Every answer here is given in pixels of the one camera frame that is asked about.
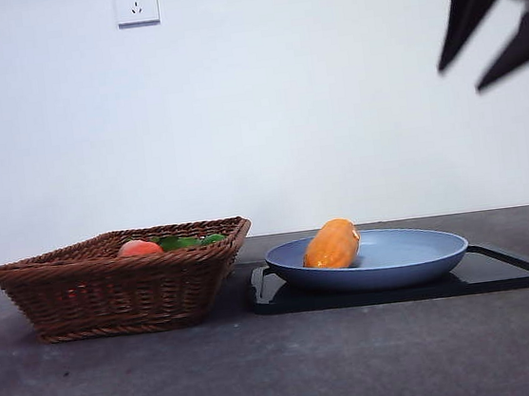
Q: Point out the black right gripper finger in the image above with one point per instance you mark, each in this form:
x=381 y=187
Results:
x=525 y=49
x=465 y=8

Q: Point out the blue round plate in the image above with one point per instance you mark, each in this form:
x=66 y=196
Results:
x=396 y=259

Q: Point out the yellow-orange corn cob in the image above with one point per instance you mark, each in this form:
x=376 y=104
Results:
x=329 y=245

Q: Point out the brown woven wicker basket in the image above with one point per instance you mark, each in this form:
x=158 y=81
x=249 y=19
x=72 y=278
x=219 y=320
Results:
x=112 y=292

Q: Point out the black rectangular board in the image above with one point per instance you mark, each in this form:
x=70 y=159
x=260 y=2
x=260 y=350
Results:
x=502 y=271

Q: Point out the long green chili pepper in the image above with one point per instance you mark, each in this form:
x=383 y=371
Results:
x=212 y=237

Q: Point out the green leafy vegetable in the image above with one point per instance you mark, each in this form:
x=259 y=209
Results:
x=176 y=243

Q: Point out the orange-red carrot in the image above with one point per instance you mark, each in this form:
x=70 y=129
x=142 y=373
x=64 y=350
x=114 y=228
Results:
x=139 y=248

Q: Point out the white wall socket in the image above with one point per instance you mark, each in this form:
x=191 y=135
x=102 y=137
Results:
x=140 y=6

